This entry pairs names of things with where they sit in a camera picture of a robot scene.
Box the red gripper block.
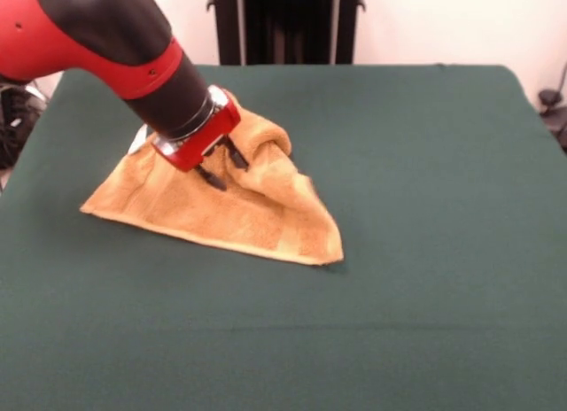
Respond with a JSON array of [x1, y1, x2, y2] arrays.
[[150, 88, 250, 193]]

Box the tan terry towel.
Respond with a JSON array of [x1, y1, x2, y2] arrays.
[[79, 87, 346, 268]]

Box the dark green table cloth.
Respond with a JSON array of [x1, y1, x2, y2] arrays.
[[0, 63, 567, 411]]

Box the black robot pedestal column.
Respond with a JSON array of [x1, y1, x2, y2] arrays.
[[206, 0, 367, 66]]

